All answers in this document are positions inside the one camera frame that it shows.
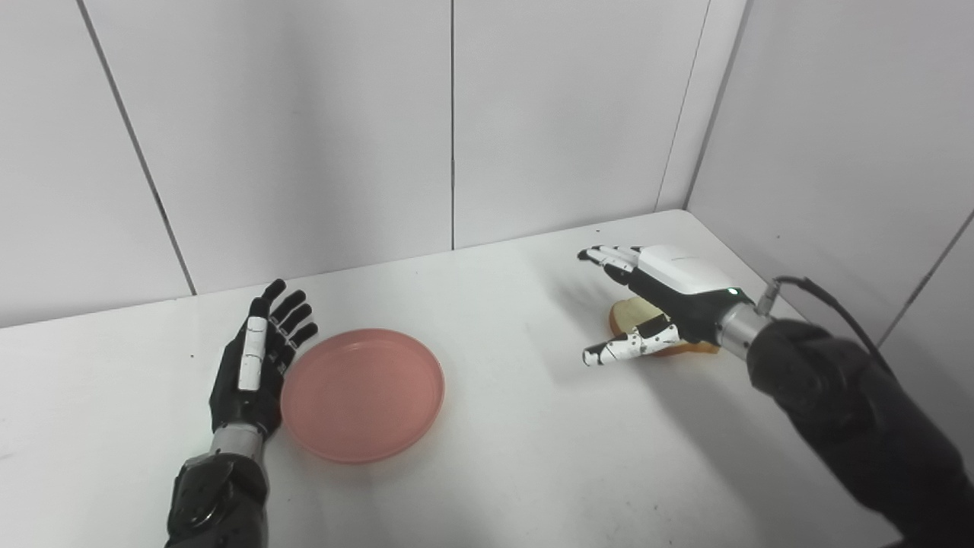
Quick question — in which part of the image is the pink round plate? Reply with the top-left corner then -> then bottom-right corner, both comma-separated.
280,328 -> 446,464

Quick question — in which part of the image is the slice of white bread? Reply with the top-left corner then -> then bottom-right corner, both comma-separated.
608,297 -> 720,357

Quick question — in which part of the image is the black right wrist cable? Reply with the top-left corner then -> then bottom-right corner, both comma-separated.
756,276 -> 900,378

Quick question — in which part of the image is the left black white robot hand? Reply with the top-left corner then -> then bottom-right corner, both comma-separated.
209,279 -> 320,439

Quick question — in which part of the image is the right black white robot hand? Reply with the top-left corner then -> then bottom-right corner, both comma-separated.
576,244 -> 750,367

